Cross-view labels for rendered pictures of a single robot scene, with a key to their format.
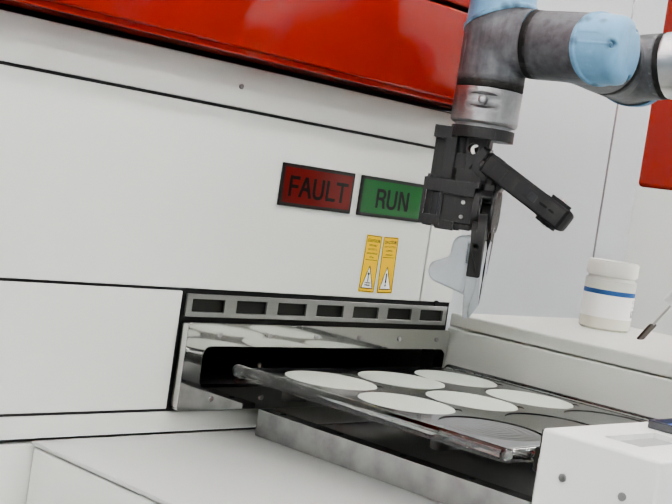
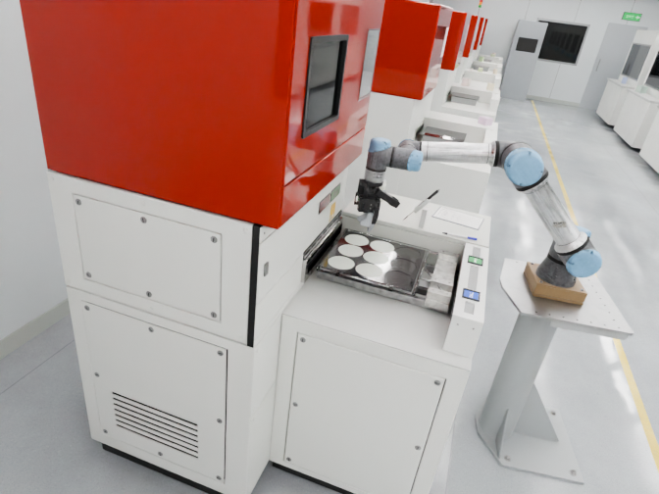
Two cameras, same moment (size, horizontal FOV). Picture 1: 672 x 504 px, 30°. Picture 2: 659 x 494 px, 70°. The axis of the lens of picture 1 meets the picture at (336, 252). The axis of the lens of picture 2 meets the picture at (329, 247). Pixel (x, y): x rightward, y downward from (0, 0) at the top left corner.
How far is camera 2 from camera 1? 100 cm
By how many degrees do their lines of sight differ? 37
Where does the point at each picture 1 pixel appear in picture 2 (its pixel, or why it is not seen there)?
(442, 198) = (365, 204)
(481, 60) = (378, 165)
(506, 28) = (385, 156)
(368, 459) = (359, 285)
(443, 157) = (362, 189)
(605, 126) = not seen: hidden behind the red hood
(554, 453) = (455, 320)
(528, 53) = (393, 164)
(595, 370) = (392, 229)
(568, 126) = not seen: hidden behind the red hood
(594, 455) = (466, 321)
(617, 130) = not seen: hidden behind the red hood
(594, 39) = (415, 163)
